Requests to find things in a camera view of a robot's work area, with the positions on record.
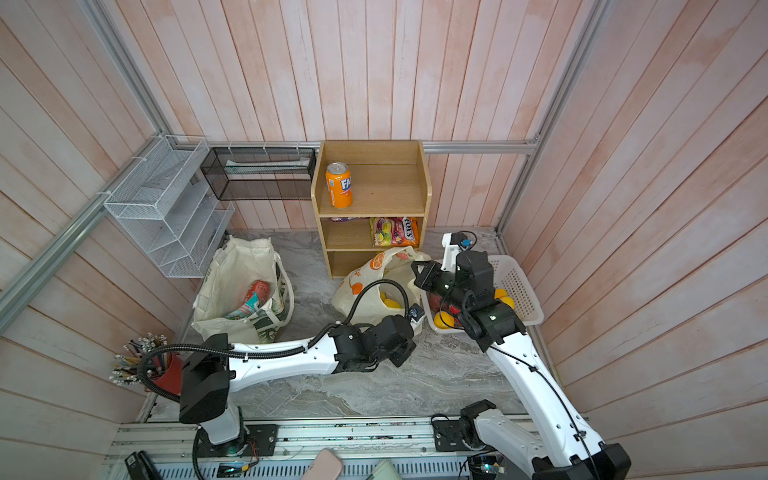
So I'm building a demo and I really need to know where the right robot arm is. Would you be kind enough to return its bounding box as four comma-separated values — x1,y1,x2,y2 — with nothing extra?
411,250,631,479

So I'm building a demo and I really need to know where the teal snack packet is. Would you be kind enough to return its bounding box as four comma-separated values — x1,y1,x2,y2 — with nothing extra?
225,303,258,320

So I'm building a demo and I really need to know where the white plastic fruit basket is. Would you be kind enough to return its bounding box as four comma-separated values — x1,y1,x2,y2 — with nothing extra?
421,255,544,335

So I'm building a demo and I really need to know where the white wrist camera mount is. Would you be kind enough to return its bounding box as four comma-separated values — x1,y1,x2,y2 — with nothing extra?
442,231,474,273

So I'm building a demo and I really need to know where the red pencil cup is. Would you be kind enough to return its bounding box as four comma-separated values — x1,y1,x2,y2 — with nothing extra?
109,333,182,395

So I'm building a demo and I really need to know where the white wire mesh rack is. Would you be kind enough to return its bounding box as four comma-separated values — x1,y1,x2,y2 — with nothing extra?
105,135,234,279

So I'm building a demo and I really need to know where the pink phone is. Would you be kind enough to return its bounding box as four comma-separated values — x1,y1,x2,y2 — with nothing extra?
301,449,344,480

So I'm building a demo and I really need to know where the cream canvas tote bag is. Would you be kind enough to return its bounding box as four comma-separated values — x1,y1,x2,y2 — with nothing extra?
191,237,295,344

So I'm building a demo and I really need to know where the black mesh basket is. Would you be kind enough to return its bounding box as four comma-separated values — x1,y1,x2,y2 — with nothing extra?
201,147,316,201

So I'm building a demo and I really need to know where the red cola can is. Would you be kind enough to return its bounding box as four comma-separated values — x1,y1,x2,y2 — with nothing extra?
243,280,271,310

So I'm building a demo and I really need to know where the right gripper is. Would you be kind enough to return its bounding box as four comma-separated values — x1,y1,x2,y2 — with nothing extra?
413,259,471,315

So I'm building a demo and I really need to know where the orange print plastic bag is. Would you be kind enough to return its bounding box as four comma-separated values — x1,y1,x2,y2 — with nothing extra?
331,246,431,325

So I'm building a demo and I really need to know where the wooden two-tier shelf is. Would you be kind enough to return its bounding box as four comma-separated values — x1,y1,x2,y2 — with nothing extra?
311,140,432,278

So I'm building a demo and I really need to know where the orange Fanta can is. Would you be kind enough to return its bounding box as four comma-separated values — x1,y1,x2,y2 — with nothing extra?
325,162,353,208

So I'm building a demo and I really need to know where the colourful candy packet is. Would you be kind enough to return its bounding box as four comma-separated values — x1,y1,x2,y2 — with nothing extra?
370,217,403,247

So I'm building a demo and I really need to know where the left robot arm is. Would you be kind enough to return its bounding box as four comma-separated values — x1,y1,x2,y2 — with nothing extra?
136,302,425,456

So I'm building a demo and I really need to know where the orange snack packet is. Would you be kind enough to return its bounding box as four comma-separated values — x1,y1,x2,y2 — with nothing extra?
393,217,420,247

